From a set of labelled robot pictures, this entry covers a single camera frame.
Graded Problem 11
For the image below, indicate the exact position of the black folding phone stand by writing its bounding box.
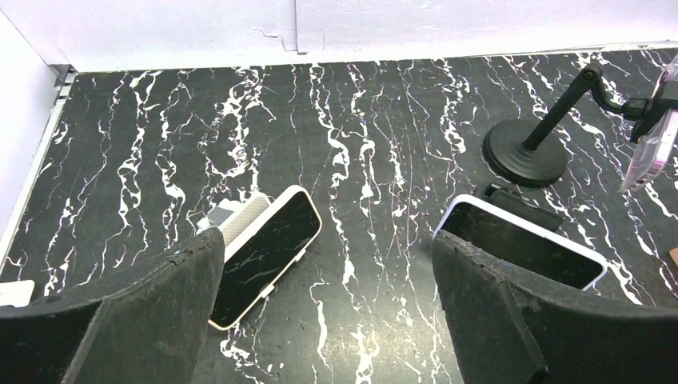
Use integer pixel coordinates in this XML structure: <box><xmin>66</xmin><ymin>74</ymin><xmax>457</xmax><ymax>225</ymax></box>
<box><xmin>473</xmin><ymin>182</ymin><xmax>563</xmax><ymax>232</ymax></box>

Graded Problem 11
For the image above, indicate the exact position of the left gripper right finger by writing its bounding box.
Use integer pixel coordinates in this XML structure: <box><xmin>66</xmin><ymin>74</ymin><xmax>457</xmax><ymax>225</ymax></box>
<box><xmin>431</xmin><ymin>231</ymin><xmax>677</xmax><ymax>383</ymax></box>

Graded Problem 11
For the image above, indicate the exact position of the white label card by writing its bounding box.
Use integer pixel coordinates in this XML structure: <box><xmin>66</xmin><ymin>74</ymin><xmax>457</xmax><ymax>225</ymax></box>
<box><xmin>0</xmin><ymin>280</ymin><xmax>35</xmax><ymax>308</ymax></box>

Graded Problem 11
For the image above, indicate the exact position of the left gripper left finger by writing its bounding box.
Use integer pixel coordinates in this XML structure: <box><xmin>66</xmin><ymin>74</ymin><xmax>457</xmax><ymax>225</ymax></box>
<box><xmin>1</xmin><ymin>228</ymin><xmax>225</xmax><ymax>383</ymax></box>

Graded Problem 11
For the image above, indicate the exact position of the orange desk organizer tray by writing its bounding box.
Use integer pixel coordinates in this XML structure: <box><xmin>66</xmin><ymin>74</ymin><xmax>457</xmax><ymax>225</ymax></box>
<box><xmin>667</xmin><ymin>247</ymin><xmax>678</xmax><ymax>266</ymax></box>

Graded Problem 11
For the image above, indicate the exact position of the phone with purple clear case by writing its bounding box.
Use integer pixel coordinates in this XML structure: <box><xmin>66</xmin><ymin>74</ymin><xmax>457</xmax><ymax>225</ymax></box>
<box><xmin>620</xmin><ymin>58</ymin><xmax>677</xmax><ymax>193</ymax></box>

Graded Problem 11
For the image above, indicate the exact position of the phone with lilac case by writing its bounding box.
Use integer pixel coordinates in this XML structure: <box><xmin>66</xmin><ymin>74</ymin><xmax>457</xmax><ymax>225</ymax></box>
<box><xmin>433</xmin><ymin>194</ymin><xmax>608</xmax><ymax>290</ymax></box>

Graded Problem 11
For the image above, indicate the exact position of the black round phone stand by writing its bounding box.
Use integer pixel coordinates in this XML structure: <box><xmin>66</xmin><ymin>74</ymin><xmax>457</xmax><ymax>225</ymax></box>
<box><xmin>482</xmin><ymin>63</ymin><xmax>650</xmax><ymax>188</ymax></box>

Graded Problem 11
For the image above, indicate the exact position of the phone with pink case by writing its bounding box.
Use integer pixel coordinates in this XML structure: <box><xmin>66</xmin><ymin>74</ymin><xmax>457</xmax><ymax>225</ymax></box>
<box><xmin>208</xmin><ymin>185</ymin><xmax>322</xmax><ymax>331</ymax></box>

